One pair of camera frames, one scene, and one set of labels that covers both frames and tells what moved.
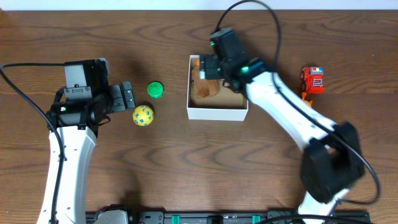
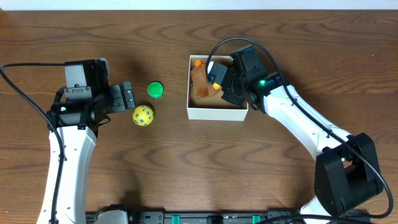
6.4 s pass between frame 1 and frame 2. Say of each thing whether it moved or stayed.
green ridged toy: stayed
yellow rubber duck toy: moved
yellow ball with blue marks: stayed
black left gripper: stayed
